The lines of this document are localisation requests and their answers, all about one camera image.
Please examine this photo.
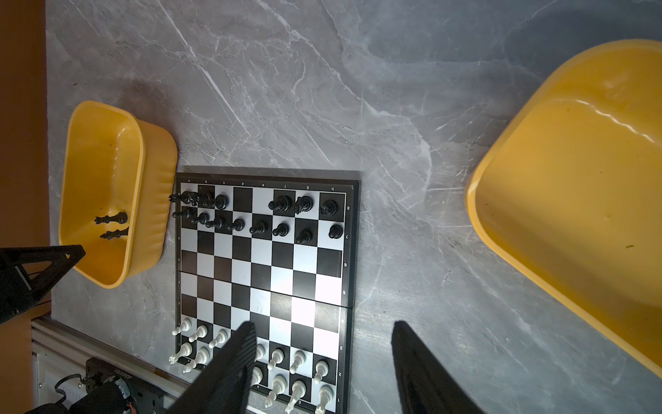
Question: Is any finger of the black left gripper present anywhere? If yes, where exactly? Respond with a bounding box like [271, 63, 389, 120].
[1, 245, 86, 324]

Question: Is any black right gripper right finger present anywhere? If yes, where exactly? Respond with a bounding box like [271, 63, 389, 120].
[391, 321, 482, 413]

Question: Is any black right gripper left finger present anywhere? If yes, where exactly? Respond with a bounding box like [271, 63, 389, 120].
[167, 322, 257, 414]

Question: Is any black chess piece bishop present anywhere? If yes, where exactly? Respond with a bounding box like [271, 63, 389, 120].
[100, 227, 129, 240]

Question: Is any black chess piece small pawn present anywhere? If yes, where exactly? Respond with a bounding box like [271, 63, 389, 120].
[169, 191, 199, 206]

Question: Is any white chess piece knight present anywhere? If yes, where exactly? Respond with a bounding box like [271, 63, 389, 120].
[169, 343, 192, 365]

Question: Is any white pawn on board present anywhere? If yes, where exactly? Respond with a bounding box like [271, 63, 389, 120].
[172, 317, 192, 336]

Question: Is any black white chess board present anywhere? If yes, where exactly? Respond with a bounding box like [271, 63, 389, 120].
[173, 172, 360, 413]

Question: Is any black pawn on board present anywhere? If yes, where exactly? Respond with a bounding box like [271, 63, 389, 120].
[172, 207, 198, 222]

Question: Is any yellow left plastic tray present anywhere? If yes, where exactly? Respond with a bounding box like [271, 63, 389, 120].
[59, 101, 178, 289]

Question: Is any yellow plastic tray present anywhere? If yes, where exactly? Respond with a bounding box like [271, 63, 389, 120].
[465, 40, 661, 374]
[59, 101, 178, 289]

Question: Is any yellow right plastic tray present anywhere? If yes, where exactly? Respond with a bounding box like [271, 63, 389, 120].
[465, 40, 661, 374]

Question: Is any aluminium front rail frame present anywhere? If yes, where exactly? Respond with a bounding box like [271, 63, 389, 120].
[30, 316, 270, 414]

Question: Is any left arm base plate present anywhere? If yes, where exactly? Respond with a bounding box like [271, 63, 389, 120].
[83, 357, 166, 413]

